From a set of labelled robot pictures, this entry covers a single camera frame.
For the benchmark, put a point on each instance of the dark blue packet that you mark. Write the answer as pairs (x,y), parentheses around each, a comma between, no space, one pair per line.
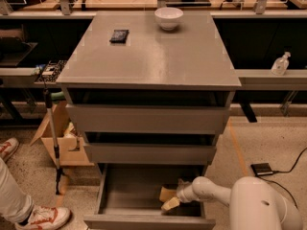
(119,36)

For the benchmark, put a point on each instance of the grey grabber pole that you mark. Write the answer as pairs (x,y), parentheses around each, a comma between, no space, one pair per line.
(49,105)

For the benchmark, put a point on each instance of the yellow sponge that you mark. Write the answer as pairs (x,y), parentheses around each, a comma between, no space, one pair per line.
(167,194)

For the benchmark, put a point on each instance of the black foot pedal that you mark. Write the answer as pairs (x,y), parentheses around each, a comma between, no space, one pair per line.
(262,169)

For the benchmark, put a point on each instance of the white red sneaker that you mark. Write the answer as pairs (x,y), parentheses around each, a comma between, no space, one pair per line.
(45,218)
(8,148)

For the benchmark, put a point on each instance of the white red left sneaker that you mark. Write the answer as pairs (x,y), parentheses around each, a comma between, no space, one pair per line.
(8,148)

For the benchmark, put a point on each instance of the grey top drawer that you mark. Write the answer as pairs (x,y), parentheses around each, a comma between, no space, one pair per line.
(114,118)

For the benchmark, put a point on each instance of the cardboard box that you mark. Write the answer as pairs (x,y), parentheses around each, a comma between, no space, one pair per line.
(71,151)

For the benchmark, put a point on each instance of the patterned tray on shelf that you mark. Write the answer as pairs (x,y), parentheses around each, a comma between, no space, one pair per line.
(50,71)

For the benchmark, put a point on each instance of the white bowl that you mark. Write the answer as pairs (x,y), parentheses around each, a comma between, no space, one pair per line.
(168,18)

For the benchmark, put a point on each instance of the grey middle drawer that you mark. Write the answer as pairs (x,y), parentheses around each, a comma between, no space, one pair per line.
(141,154)

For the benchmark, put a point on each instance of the grey open bottom drawer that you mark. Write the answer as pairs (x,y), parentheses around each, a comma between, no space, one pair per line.
(128,199)

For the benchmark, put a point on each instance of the grey drawer cabinet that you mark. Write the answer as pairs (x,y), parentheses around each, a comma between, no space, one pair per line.
(186,67)

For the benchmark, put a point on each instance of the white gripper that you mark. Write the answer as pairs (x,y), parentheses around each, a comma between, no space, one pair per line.
(184,195)

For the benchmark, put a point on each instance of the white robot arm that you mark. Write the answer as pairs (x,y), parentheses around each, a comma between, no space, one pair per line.
(253,203)

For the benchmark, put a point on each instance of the beige trouser leg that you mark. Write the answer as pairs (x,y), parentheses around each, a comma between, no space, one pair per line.
(15,205)

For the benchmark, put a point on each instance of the white red right sneaker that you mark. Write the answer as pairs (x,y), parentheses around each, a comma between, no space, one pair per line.
(45,218)

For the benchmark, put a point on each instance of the clear sanitizer bottle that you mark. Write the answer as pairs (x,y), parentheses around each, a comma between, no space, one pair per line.
(281,64)

